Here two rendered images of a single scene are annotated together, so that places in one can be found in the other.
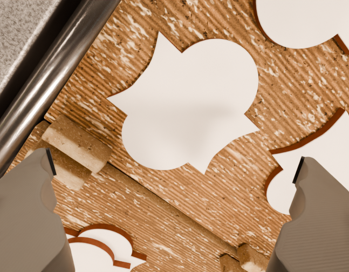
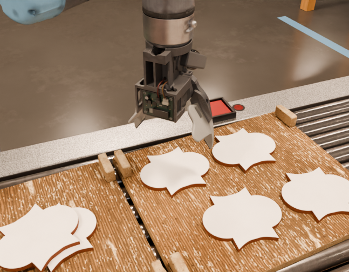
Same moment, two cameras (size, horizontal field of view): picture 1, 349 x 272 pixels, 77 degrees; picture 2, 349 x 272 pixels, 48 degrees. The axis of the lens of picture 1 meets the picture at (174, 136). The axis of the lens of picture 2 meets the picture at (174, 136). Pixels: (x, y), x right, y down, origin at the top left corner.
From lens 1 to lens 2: 0.72 m
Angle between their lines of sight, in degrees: 79
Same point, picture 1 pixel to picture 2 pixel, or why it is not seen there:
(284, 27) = (220, 156)
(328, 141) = (238, 196)
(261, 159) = (204, 202)
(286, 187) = (214, 215)
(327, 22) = (235, 159)
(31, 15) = (134, 141)
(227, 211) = (175, 229)
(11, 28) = (123, 142)
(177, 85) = (177, 160)
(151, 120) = (159, 166)
